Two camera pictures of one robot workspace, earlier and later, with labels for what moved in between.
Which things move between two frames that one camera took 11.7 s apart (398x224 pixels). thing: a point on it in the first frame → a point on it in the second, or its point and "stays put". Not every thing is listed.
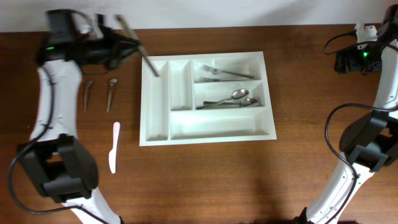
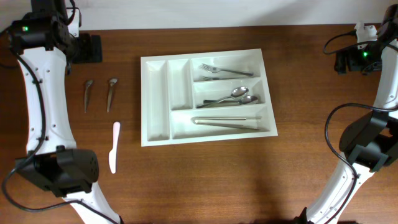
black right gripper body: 366,59 stays put
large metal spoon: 237,94 stays put
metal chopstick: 140,47 → 195,119
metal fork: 216,71 stays put
